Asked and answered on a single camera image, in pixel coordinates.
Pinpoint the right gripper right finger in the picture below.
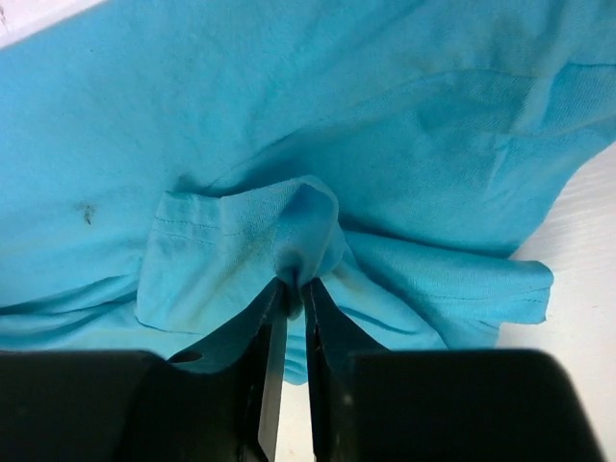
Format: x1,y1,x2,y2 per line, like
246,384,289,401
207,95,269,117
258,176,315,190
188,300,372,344
302,280,603,461

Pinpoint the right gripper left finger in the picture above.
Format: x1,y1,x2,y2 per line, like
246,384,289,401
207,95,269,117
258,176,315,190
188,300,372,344
1,279,288,461

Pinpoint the teal t shirt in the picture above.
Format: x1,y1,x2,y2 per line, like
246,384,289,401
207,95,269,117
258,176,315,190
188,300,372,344
1,1,615,357

